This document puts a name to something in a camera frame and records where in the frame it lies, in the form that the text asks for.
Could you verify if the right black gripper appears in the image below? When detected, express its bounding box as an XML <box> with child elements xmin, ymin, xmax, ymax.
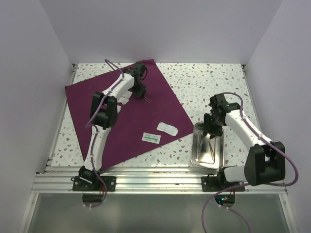
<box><xmin>202</xmin><ymin>113</ymin><xmax>224</xmax><ymax>140</ymax></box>

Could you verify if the steel scalpel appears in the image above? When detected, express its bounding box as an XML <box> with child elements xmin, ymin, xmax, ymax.
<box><xmin>210</xmin><ymin>141</ymin><xmax>216</xmax><ymax>161</ymax></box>

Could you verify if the clear plastic syringe packet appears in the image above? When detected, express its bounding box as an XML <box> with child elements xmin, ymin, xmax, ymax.
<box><xmin>156</xmin><ymin>122</ymin><xmax>178</xmax><ymax>136</ymax></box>

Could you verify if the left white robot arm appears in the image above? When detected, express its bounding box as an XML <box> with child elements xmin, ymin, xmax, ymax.
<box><xmin>74</xmin><ymin>62</ymin><xmax>148</xmax><ymax>191</ymax></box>

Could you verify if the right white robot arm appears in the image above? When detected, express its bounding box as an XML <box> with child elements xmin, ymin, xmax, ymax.
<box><xmin>203</xmin><ymin>93</ymin><xmax>285</xmax><ymax>191</ymax></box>

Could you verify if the steel instrument tray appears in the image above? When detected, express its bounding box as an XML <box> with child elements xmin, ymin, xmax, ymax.
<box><xmin>190</xmin><ymin>122</ymin><xmax>224</xmax><ymax>169</ymax></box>

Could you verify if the purple cloth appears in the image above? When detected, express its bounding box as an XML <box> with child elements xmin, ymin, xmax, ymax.
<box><xmin>65</xmin><ymin>60</ymin><xmax>193</xmax><ymax>169</ymax></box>

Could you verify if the green white suture packet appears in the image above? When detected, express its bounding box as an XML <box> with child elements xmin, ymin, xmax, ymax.
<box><xmin>141</xmin><ymin>133</ymin><xmax>161</xmax><ymax>144</ymax></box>

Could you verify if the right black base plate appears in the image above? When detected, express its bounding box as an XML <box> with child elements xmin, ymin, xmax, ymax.
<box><xmin>201</xmin><ymin>173</ymin><xmax>243</xmax><ymax>192</ymax></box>

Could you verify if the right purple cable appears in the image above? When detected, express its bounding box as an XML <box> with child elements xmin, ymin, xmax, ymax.
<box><xmin>201</xmin><ymin>93</ymin><xmax>299</xmax><ymax>233</ymax></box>

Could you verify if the aluminium frame rail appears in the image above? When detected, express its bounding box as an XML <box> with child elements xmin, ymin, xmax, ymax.
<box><xmin>31</xmin><ymin>167</ymin><xmax>289</xmax><ymax>195</ymax></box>

